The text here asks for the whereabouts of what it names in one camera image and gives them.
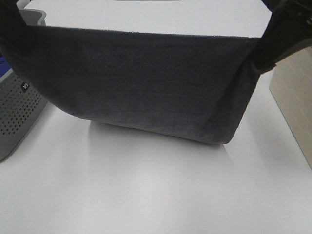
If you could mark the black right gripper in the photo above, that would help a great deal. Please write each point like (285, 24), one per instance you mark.
(289, 31)

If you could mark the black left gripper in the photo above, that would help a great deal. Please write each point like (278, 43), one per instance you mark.
(14, 32)

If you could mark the dark grey towel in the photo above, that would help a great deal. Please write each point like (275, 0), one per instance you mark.
(193, 87)

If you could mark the blue cloth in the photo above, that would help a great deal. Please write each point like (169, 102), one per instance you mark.
(4, 66)

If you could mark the beige fabric bin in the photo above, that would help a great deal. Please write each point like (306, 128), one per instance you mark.
(291, 87)

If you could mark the grey perforated plastic basket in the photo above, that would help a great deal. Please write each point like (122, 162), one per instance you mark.
(20, 106)

